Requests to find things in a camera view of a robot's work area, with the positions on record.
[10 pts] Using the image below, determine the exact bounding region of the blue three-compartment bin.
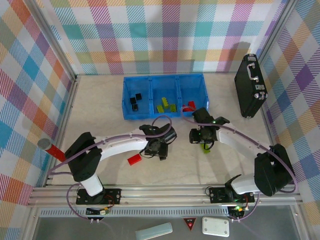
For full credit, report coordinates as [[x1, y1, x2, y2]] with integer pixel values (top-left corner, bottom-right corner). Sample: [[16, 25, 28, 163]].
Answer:
[[122, 74, 210, 121]]

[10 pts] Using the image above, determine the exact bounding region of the black hard case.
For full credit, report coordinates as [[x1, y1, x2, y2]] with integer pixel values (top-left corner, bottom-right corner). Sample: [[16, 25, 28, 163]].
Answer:
[[234, 53, 269, 119]]

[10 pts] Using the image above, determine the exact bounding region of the red triangle sticker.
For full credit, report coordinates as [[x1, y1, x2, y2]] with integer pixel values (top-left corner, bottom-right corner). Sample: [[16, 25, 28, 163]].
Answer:
[[182, 217, 198, 231]]

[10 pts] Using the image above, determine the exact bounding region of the pale blue flat bar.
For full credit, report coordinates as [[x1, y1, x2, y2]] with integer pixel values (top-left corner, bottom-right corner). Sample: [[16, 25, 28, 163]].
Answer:
[[134, 222, 174, 240]]

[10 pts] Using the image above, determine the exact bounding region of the white rectangular plate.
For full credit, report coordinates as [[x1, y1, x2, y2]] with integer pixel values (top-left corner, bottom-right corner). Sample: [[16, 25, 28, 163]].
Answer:
[[201, 216, 230, 238]]

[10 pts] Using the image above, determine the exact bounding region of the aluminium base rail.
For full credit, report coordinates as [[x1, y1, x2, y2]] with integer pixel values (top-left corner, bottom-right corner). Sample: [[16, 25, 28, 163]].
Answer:
[[27, 183, 302, 208]]

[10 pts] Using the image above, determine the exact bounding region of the slotted grey cable duct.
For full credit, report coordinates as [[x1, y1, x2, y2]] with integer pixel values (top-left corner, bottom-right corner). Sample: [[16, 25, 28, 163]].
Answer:
[[39, 206, 231, 217]]

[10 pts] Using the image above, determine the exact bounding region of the small wired connector board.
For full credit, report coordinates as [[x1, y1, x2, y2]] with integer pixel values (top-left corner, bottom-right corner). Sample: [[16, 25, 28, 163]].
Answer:
[[86, 206, 112, 216], [228, 204, 247, 218]]

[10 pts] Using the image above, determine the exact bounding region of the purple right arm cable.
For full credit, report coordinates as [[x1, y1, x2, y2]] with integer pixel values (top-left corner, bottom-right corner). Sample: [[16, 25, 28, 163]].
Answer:
[[180, 107, 298, 223]]

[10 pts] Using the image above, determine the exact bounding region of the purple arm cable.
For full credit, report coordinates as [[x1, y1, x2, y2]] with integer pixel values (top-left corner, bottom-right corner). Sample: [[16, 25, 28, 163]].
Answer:
[[47, 115, 175, 222], [180, 107, 298, 223]]

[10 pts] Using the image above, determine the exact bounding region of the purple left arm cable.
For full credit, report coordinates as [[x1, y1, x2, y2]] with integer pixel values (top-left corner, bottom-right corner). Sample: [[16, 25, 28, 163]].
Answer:
[[47, 115, 175, 222]]

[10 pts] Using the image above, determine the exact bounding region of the aluminium upright frame post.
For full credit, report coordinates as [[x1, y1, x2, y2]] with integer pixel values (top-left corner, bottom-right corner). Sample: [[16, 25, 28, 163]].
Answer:
[[256, 0, 300, 63], [23, 0, 77, 81]]

